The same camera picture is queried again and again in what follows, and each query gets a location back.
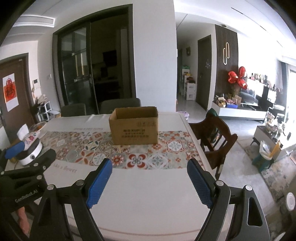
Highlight person's hand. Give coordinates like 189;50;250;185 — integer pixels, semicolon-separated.
16;207;30;235

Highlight white electric cooker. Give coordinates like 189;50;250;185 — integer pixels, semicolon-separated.
16;138;43;166

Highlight grey upholstered chair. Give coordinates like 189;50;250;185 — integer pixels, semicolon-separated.
99;98;141;114
61;103;86;117

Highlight brown cardboard box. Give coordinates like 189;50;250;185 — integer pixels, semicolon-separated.
109;106;158;145

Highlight floral tissue box cover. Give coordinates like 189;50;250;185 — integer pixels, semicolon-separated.
16;124;40;150

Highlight black glass sliding door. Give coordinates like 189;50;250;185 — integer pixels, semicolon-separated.
52;4;137;114

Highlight grey coffee table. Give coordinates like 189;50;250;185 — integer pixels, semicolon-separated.
252;126;295;161

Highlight green small stool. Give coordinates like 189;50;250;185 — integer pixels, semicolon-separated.
252;152;274;173

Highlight red foil balloons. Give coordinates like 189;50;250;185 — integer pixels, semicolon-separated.
228;66;248;90

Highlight dark wooden chair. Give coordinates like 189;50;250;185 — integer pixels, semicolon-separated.
189;108;238;180

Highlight patterned tile table runner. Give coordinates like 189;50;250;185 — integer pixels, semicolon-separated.
41;131;202;170

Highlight white storage boxes stack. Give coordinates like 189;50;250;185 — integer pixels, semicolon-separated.
180;66;197;101

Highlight red fu door poster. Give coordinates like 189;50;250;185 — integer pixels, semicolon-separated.
2;73;19;112

